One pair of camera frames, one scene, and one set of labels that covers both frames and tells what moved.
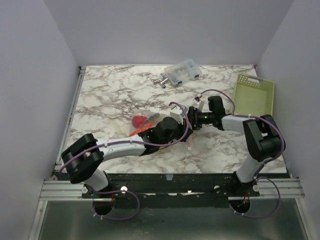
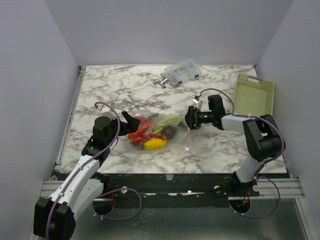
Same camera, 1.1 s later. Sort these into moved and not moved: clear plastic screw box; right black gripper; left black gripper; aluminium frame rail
Moved: left black gripper
Not moved: aluminium frame rail; right black gripper; clear plastic screw box
